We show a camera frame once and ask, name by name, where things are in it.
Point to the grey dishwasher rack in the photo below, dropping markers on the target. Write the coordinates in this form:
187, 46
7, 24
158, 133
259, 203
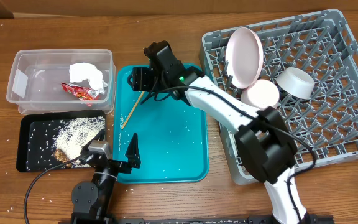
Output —
322, 45

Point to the teal plastic tray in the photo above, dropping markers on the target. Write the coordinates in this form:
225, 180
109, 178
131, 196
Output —
172, 137

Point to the brown food scrap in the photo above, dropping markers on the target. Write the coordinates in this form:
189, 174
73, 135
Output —
60, 156

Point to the white tissue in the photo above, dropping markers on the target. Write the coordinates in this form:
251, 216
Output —
79, 72

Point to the pink round plate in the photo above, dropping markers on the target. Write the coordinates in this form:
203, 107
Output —
245, 56

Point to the grey-white bowl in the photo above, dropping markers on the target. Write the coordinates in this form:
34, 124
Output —
296, 82

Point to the pink bowl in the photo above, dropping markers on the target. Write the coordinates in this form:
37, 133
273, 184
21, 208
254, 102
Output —
261, 94

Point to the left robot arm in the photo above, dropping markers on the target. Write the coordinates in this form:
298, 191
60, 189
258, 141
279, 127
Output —
91, 199

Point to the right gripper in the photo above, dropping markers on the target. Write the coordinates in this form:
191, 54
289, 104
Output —
143, 78

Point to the clear plastic bin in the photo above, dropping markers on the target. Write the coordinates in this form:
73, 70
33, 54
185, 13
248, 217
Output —
35, 81

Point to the wooden chopstick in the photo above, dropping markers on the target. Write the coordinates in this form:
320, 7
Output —
132, 110

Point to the red snack wrapper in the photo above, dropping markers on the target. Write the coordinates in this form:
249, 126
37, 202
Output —
83, 93

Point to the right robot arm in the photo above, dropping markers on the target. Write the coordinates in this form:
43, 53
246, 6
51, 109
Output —
262, 139

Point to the black tray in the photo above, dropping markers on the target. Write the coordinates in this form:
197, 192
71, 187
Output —
39, 133

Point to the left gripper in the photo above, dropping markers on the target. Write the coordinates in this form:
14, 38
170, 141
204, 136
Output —
133, 156

